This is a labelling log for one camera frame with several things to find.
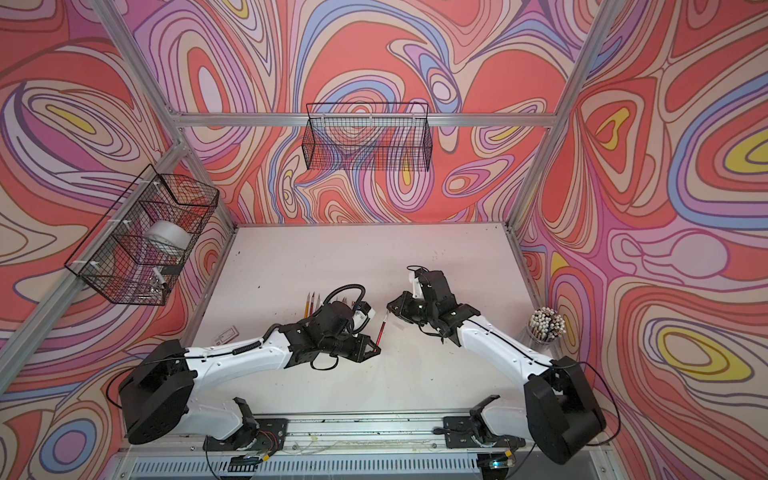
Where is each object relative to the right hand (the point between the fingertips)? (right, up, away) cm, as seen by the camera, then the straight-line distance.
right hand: (389, 313), depth 82 cm
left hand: (-2, -10, -5) cm, 11 cm away
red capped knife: (-2, -5, -2) cm, 5 cm away
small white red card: (-50, -9, +8) cm, 51 cm away
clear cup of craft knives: (+39, -1, -9) cm, 40 cm away
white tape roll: (-56, +22, -7) cm, 61 cm away
